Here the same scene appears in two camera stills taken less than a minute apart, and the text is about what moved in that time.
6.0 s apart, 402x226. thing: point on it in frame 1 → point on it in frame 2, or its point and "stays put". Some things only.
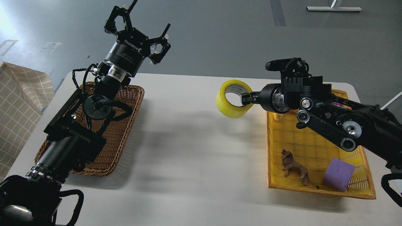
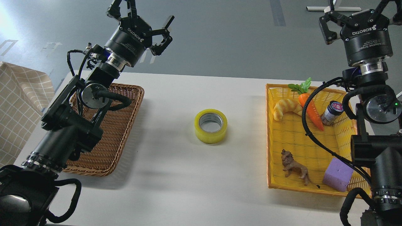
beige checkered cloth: [24, 92] stays put
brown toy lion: [289, 165] stays put
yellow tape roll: [224, 106] → [210, 126]
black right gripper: [270, 97] → [369, 41]
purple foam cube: [338, 174] stays put
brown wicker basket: [117, 129] stays put
